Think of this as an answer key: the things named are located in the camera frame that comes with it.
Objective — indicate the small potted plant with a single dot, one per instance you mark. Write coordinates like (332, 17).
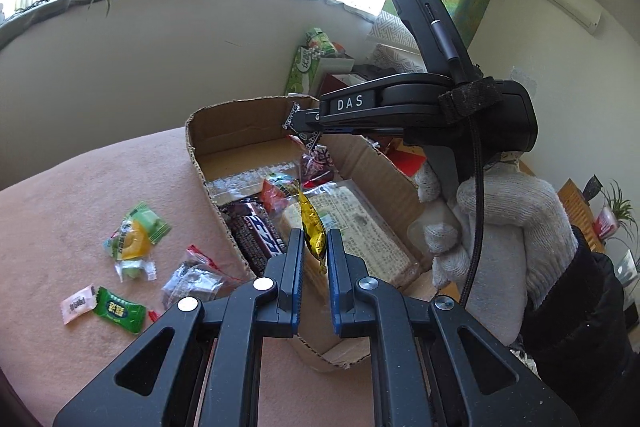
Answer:
(617, 207)

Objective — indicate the pink candy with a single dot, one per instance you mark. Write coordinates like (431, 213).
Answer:
(77, 304)

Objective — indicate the pale green candy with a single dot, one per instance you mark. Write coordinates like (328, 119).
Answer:
(135, 269)

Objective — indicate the cardboard box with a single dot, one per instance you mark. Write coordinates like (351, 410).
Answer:
(240, 127)

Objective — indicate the green box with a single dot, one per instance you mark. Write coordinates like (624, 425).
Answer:
(301, 72)

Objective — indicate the dark red snack packet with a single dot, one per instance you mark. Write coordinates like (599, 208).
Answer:
(315, 164)

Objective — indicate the gold candy wrapper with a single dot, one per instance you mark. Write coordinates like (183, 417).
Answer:
(312, 227)

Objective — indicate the green yellow candy packet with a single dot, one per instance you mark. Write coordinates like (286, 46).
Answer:
(132, 239)

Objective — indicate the large cracker packet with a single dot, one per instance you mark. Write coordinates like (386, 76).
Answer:
(360, 227)

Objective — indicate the dark red box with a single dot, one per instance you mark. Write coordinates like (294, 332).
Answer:
(342, 83)

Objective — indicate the clear packet with red trim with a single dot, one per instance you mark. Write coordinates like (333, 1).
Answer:
(192, 279)

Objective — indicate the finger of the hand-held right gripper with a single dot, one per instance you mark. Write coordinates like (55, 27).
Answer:
(305, 122)

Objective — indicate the person's right hand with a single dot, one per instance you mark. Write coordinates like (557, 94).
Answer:
(505, 227)

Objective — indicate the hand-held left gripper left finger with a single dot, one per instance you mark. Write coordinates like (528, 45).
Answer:
(298, 277)

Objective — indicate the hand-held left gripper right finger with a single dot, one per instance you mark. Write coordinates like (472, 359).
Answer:
(334, 277)

